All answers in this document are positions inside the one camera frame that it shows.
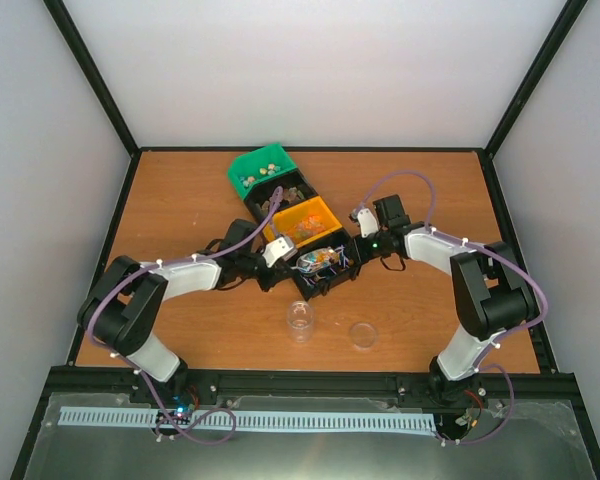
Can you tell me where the black bin with lollipops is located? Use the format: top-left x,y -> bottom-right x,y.
288,229 -> 360,301

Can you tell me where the metal scoop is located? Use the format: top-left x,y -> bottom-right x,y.
294,246 -> 344,276

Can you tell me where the yellow plastic bin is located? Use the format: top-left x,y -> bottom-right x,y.
263,196 -> 342,248

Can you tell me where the black bin with popsicle candies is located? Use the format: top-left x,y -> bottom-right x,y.
243,170 -> 318,226

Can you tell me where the green plastic bin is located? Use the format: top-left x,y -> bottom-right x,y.
227,143 -> 297,200

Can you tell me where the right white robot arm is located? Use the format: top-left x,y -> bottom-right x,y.
349,195 -> 536,405

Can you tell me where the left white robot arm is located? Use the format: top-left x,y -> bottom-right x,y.
77,219 -> 297,403

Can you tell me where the clear plastic jar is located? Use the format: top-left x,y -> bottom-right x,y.
286,301 -> 315,343

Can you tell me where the clear jar lid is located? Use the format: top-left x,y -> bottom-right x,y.
349,322 -> 378,350

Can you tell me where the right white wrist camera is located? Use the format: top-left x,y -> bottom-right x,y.
350,207 -> 379,238

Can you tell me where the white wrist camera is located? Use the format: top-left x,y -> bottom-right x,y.
262,236 -> 297,268
350,207 -> 379,238

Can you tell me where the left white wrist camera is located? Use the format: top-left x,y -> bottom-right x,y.
262,236 -> 297,268

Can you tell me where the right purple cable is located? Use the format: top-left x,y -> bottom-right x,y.
354,169 -> 550,447

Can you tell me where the black aluminium rail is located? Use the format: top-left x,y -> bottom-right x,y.
44,367 -> 579,406

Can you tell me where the metal base plate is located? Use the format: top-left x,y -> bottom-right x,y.
22,394 -> 600,479

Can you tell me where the light blue cable duct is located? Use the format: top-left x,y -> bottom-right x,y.
57,406 -> 436,436

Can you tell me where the black frame post right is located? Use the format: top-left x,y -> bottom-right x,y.
484,0 -> 588,160

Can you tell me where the black frame post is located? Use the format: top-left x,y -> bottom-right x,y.
43,0 -> 139,157
484,0 -> 588,160

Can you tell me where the black frame post left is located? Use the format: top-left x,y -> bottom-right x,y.
43,0 -> 139,157

